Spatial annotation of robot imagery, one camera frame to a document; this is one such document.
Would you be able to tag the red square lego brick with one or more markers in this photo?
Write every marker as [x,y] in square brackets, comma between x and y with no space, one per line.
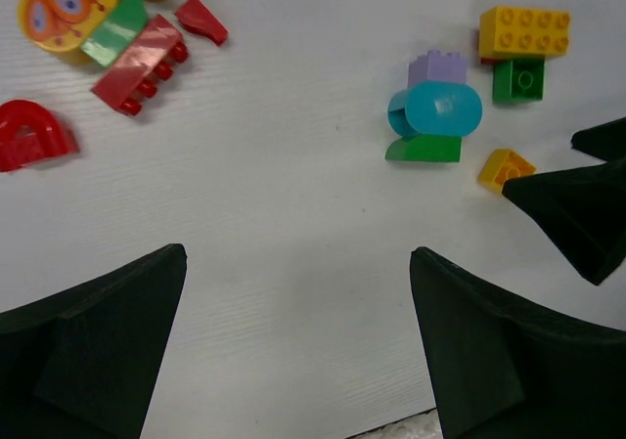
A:
[490,61]

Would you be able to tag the yellow 2x4 lego brick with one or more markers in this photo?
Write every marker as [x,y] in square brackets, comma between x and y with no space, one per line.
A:
[507,32]

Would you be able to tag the red arch lego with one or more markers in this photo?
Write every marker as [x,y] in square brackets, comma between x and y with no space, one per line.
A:
[30,133]

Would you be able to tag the teal oval lego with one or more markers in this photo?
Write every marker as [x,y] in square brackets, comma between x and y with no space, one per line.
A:
[435,108]

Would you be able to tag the yellow butterfly oval lego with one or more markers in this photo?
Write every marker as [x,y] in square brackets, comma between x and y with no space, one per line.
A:
[59,27]

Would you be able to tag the small red curved lego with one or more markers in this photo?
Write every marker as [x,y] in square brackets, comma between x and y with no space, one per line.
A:
[196,18]

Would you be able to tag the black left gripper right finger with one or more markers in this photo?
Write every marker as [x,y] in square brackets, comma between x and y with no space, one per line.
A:
[502,366]

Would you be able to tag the yellow square lego brick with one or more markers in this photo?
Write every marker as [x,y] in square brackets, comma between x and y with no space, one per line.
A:
[501,166]

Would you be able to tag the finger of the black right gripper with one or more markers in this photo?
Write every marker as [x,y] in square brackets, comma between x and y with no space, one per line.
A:
[605,142]
[582,211]

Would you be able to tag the long red lego brick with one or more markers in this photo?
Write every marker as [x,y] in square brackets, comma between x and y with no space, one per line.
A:
[150,59]

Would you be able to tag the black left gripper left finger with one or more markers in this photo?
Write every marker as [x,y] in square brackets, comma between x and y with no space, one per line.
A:
[84,362]

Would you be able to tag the green curved lego brick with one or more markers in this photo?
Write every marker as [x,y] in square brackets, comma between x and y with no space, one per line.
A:
[116,32]

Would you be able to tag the green hollow lego brick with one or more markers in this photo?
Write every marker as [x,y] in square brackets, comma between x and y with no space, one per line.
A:
[518,80]

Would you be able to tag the green slope lego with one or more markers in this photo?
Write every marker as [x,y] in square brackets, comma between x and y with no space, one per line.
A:
[426,148]

